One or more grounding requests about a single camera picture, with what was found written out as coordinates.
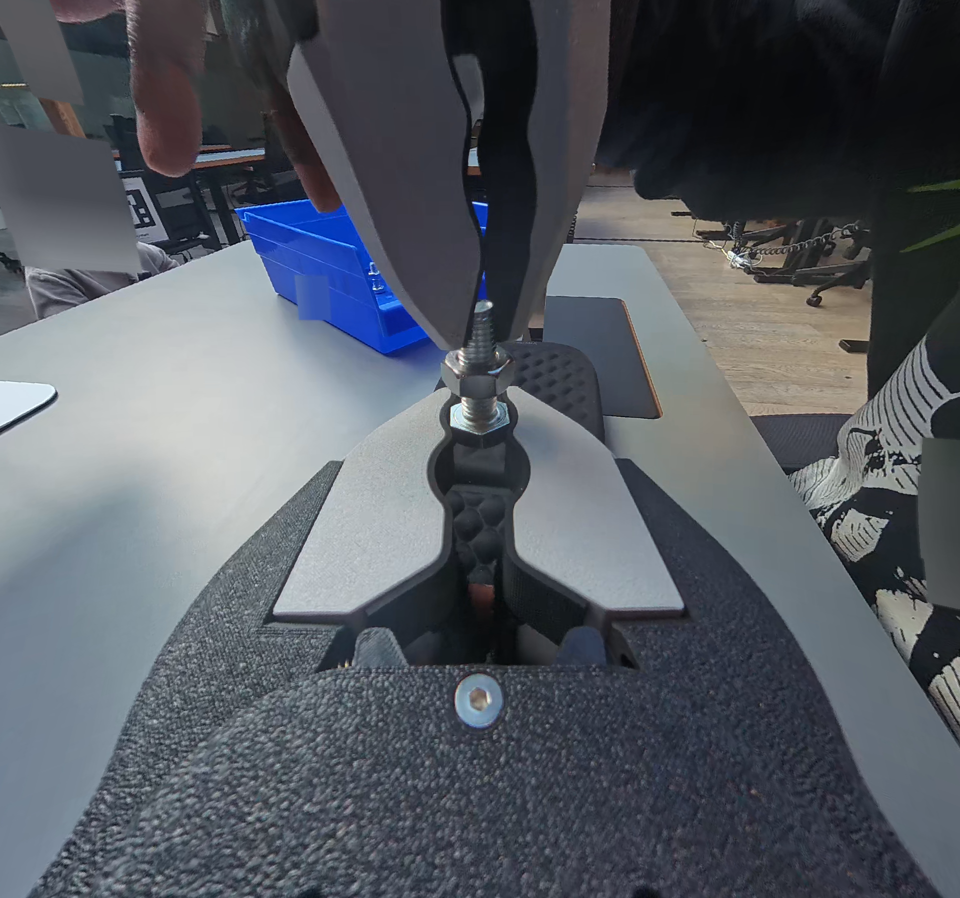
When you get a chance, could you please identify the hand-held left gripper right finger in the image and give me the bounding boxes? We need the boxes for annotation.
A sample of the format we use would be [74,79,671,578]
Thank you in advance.
[504,386,690,640]

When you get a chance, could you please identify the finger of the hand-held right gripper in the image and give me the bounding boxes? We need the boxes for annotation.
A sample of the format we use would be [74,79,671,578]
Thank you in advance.
[480,0,614,342]
[287,0,486,349]

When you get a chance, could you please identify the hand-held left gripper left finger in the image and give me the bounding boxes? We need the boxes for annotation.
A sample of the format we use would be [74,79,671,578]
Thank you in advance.
[270,387,460,625]

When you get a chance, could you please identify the blue plastic bin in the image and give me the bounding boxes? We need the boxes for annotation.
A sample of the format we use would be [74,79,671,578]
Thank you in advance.
[236,199,492,355]

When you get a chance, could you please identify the silver hex nut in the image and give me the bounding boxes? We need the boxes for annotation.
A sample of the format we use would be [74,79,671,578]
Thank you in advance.
[441,348,516,400]

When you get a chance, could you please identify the person's right forearm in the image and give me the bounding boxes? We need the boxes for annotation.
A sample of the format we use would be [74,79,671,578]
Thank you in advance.
[596,0,960,220]

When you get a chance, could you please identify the person's right hand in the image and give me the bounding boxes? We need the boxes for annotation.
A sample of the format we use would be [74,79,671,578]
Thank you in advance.
[18,0,345,214]

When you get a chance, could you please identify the grey desk with wooden edge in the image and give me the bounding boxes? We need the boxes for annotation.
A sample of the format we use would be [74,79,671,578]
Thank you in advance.
[112,147,267,166]

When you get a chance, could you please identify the black mesh chair seat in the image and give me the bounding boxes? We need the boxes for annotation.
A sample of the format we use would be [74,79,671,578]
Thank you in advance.
[750,412,856,473]

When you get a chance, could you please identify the black white patterned pants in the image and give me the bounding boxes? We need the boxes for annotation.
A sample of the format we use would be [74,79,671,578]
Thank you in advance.
[787,313,960,734]

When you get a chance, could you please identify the white black marker sign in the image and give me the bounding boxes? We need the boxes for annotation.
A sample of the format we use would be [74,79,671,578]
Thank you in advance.
[123,174,166,243]

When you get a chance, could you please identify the black office chair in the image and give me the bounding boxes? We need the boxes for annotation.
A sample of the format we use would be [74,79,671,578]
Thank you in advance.
[753,219,875,307]

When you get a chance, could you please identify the white document stand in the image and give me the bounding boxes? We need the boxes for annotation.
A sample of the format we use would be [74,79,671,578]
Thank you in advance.
[0,381,59,434]

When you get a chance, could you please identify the dark desk cable flap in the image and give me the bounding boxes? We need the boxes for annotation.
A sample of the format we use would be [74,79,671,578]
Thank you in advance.
[541,296,665,419]

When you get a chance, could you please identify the black coiled cable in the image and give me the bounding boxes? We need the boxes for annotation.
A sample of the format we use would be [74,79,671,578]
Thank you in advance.
[738,227,864,258]

